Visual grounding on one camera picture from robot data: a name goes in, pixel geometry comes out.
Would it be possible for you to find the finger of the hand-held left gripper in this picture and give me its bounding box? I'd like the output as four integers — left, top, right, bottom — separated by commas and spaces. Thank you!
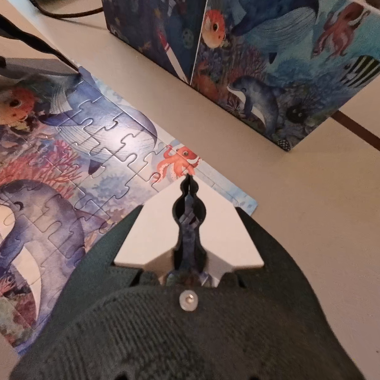
0, 13, 80, 74
0, 57, 80, 81

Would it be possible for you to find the black braided cable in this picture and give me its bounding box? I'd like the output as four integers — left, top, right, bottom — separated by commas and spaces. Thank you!
31, 0, 103, 18

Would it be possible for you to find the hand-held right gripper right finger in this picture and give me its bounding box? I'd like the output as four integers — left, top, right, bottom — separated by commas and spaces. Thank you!
190, 175, 265, 286

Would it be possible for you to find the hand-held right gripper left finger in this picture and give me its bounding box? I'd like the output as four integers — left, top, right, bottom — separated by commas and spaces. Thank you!
114, 174, 190, 284

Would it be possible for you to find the illustrated puzzle box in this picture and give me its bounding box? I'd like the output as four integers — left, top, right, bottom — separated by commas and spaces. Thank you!
102, 0, 380, 152

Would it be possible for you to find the assembled sea jigsaw puzzle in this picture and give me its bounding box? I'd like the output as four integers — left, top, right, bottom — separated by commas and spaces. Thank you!
0, 67, 257, 355

